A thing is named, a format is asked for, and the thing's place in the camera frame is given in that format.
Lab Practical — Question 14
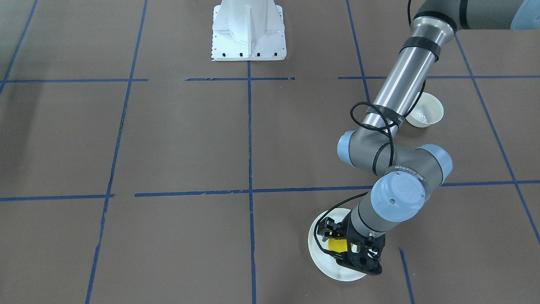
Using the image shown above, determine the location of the white plate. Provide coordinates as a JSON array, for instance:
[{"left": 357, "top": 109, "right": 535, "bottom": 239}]
[{"left": 308, "top": 211, "right": 366, "bottom": 282}]

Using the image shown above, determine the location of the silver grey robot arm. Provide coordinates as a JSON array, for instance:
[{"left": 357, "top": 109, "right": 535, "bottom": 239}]
[{"left": 313, "top": 0, "right": 539, "bottom": 276}]

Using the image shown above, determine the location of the white bowl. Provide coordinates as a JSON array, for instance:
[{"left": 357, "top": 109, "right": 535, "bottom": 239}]
[{"left": 406, "top": 92, "right": 444, "bottom": 128}]

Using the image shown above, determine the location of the yellow lemon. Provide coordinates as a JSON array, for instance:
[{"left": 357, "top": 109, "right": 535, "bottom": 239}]
[{"left": 327, "top": 239, "right": 348, "bottom": 253}]

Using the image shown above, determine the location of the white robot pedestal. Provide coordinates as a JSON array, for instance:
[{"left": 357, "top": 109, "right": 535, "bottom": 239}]
[{"left": 211, "top": 0, "right": 287, "bottom": 61}]

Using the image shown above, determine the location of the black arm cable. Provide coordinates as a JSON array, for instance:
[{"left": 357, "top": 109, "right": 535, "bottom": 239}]
[{"left": 314, "top": 0, "right": 412, "bottom": 256}]

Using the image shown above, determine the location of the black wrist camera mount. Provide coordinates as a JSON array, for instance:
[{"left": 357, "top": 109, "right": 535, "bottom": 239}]
[{"left": 315, "top": 216, "right": 342, "bottom": 242}]

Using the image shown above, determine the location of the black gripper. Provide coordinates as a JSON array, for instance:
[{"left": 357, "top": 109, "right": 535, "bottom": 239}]
[{"left": 330, "top": 215, "right": 386, "bottom": 276}]

